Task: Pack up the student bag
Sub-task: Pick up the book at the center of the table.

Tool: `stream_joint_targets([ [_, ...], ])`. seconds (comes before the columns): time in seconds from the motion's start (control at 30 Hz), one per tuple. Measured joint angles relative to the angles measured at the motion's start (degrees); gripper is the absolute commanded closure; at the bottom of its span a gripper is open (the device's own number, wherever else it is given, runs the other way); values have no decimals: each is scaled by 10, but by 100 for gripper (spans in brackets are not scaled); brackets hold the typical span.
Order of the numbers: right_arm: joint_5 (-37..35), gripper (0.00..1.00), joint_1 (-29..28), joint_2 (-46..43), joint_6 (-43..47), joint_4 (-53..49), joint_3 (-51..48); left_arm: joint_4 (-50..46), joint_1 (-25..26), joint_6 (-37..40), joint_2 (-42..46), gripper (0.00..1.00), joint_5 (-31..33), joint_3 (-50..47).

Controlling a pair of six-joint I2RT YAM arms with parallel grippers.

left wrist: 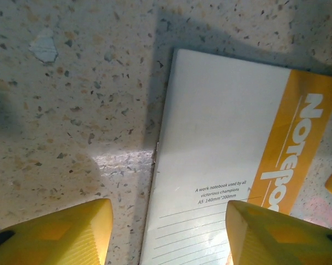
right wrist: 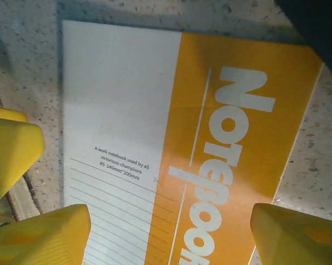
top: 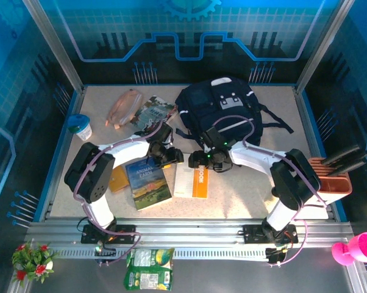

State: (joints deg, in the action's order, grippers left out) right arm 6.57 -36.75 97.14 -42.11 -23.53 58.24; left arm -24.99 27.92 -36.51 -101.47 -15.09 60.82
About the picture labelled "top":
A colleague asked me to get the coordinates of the white orange notebook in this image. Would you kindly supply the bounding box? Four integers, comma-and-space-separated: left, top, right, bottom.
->
173, 161, 209, 199

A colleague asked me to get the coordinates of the Animal Farm landscape book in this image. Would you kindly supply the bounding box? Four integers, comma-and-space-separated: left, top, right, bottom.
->
124, 161, 173, 211

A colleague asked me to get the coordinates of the illustrated book with red deer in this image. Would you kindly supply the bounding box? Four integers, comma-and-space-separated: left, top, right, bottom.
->
130, 95, 178, 132

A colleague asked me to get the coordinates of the mustard yellow leather wallet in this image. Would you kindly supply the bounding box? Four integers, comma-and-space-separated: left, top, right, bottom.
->
109, 166, 130, 193

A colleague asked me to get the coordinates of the navy blue backpack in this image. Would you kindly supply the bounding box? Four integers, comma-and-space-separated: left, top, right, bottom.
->
174, 76, 294, 147

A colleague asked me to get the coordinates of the green snack bag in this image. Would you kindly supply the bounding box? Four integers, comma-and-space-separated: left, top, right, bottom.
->
123, 247, 175, 291

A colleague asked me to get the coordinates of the pink zipped pencil case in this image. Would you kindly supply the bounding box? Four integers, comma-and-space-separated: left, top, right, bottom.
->
105, 89, 143, 129

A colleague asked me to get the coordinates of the white cup with blue lid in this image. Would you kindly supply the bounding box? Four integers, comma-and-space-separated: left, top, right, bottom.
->
67, 114, 93, 142

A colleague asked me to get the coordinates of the white orange knife block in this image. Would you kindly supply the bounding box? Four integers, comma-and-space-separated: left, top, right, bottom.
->
307, 157, 354, 208

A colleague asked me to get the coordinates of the artificial plant with red flowers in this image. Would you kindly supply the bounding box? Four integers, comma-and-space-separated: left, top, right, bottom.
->
11, 240, 61, 288

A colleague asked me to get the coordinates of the pink plastic goblet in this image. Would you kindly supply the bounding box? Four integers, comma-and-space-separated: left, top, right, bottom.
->
331, 231, 367, 266

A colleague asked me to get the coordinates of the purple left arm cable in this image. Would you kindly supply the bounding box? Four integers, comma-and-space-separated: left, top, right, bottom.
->
73, 119, 174, 268

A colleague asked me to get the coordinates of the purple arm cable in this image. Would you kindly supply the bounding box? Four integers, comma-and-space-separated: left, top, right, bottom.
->
73, 119, 174, 268
212, 115, 327, 269

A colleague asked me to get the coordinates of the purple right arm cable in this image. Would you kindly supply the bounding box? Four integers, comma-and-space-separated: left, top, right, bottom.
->
212, 115, 327, 269

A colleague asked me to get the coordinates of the aluminium mounting rail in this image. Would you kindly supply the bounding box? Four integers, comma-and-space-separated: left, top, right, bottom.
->
24, 217, 355, 248

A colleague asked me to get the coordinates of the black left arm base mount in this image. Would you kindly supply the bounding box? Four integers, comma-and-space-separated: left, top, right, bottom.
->
80, 223, 137, 245

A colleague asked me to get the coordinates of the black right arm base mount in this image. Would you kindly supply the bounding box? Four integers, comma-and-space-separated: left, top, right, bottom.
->
243, 223, 299, 245

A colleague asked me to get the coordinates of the grey slotted cable duct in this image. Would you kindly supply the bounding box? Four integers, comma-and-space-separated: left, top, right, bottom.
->
54, 247, 269, 261

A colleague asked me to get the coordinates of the black knife handle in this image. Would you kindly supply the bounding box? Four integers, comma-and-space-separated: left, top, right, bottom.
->
321, 145, 362, 165
331, 160, 367, 178
326, 152, 367, 172

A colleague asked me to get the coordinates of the aluminium frame post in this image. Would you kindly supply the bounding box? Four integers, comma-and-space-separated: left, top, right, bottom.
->
22, 0, 86, 94
294, 0, 355, 94

